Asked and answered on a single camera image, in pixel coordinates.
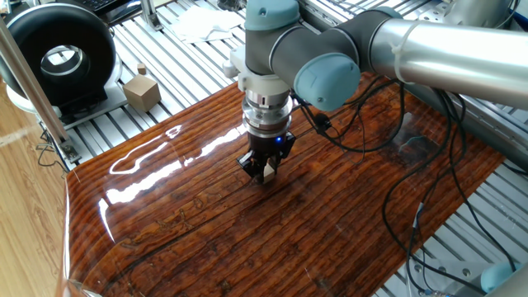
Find thin black cable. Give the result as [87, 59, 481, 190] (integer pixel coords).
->
[35, 127, 69, 171]

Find black cable with plug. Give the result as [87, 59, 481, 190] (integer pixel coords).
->
[293, 78, 408, 155]

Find large wooden cube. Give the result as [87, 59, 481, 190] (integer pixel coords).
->
[122, 73, 163, 114]

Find black keyboard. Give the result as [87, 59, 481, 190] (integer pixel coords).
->
[73, 0, 142, 22]

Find long black robot cable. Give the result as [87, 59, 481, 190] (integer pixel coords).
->
[380, 88, 517, 296]

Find aluminium frame post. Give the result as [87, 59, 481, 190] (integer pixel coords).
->
[0, 18, 82, 164]

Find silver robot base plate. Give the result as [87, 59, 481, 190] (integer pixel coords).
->
[406, 247, 492, 297]

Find white cloth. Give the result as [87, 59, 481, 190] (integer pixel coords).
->
[170, 4, 247, 45]

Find white fan base plate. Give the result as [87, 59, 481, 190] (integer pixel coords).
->
[6, 55, 129, 130]

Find short aluminium bracket post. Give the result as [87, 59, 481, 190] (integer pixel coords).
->
[139, 0, 164, 32]

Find dark round metal object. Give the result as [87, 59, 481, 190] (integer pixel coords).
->
[216, 0, 248, 12]

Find silver perforated mount plate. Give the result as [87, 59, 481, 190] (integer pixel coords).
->
[416, 2, 453, 22]

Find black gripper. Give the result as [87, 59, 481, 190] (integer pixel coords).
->
[235, 130, 298, 185]

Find glossy wood grain mat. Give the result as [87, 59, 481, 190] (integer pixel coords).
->
[57, 72, 507, 297]

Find black round duct fan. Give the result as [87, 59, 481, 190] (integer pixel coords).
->
[0, 2, 118, 109]

